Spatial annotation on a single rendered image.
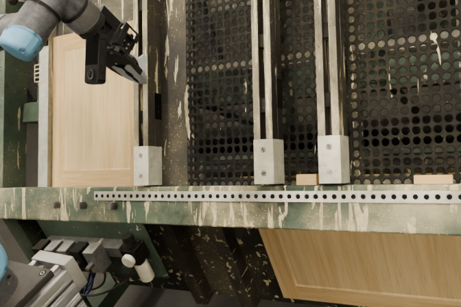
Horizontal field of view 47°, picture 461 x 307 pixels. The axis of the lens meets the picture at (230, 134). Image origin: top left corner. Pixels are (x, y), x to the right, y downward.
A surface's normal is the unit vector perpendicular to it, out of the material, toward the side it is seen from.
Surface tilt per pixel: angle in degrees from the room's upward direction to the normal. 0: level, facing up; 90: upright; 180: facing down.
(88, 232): 90
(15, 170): 90
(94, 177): 55
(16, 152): 90
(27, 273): 0
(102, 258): 90
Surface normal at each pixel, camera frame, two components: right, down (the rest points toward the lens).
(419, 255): -0.40, 0.53
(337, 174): -0.51, -0.06
